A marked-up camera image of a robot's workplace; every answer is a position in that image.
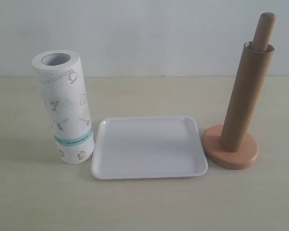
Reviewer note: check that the printed white paper towel roll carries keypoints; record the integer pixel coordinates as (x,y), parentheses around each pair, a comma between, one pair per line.
(63,90)

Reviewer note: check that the brown cardboard tube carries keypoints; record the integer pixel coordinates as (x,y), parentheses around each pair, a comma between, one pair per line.
(251,72)

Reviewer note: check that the wooden paper towel holder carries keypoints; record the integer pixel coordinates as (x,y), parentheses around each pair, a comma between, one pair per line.
(248,151)

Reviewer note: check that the white rectangular plastic tray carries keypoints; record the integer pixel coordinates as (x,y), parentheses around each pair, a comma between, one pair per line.
(148,148)

